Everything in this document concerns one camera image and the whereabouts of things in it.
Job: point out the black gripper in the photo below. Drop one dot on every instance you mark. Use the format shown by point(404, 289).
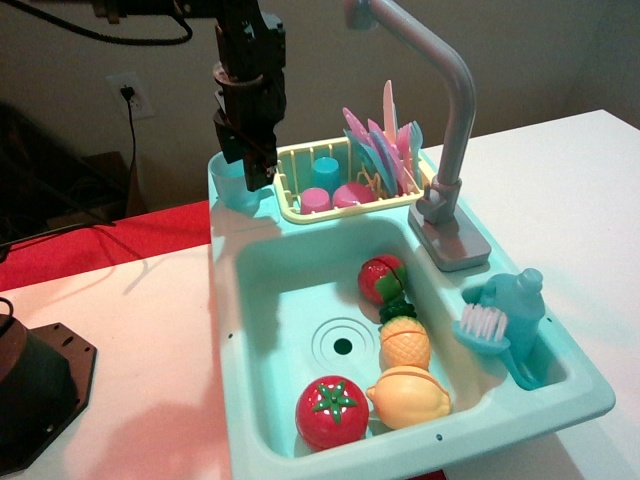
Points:
point(250, 73)

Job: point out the translucent light blue cup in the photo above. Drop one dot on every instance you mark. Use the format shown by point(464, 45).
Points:
point(227, 185)

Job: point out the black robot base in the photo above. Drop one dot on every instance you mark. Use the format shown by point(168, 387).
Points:
point(46, 379)

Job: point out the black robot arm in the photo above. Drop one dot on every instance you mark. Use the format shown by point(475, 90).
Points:
point(180, 12)

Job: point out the pink upturned cup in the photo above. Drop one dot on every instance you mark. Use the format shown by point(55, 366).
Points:
point(315, 200)

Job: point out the blue upturned cup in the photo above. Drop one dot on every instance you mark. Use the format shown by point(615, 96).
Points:
point(325, 174)

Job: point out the mint green toy sink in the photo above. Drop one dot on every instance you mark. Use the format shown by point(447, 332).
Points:
point(339, 352)

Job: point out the yellow dish rack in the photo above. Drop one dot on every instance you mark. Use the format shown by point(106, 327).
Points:
point(294, 175)

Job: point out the magenta upturned bowl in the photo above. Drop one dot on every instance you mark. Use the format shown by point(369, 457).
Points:
point(352, 194)

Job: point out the pink toy plate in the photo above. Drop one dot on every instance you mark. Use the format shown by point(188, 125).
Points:
point(355, 125)

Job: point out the blue toy plate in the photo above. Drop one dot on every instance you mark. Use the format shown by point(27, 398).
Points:
point(372, 159)

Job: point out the purple toy plate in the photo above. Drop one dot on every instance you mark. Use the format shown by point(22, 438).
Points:
point(392, 170)

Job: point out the peach toy knife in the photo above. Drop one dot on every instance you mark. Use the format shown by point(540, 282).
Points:
point(389, 113)

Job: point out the pink toy fork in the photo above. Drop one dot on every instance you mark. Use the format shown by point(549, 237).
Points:
point(403, 146)

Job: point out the blue toy fork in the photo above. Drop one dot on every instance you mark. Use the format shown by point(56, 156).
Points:
point(415, 144)

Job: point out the toy strawberry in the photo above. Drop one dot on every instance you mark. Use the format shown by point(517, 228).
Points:
point(382, 279)

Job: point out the grey toy faucet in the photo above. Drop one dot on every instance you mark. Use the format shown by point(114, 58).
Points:
point(450, 238)

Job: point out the toy pineapple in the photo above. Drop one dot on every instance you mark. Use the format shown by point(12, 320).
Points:
point(404, 340)

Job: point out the red cloth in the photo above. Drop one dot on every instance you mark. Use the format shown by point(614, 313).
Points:
point(87, 249)

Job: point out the toy tomato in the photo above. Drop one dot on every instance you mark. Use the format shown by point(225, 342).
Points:
point(331, 411)

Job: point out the toy lemon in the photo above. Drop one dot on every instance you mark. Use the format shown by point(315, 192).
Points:
point(405, 396)

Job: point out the blue dish brush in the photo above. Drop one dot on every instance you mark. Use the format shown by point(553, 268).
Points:
point(482, 329)

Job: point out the blue soap bottle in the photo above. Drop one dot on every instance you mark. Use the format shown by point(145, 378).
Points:
point(519, 297)

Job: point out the white wall outlet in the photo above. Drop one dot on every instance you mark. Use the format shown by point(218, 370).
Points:
point(140, 106)

